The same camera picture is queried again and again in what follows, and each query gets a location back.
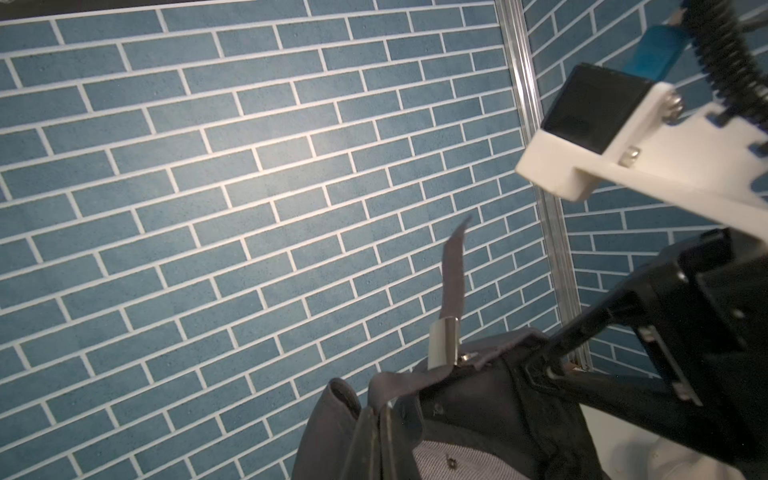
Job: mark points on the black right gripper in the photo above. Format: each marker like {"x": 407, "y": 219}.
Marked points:
{"x": 700, "y": 309}

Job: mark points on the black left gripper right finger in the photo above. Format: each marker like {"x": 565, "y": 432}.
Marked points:
{"x": 397, "y": 460}

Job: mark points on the black cap with mesh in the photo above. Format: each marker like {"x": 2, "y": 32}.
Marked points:
{"x": 468, "y": 411}

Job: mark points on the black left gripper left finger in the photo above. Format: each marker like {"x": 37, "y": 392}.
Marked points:
{"x": 363, "y": 461}

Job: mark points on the beige baseball cap with text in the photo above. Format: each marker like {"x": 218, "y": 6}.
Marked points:
{"x": 663, "y": 459}

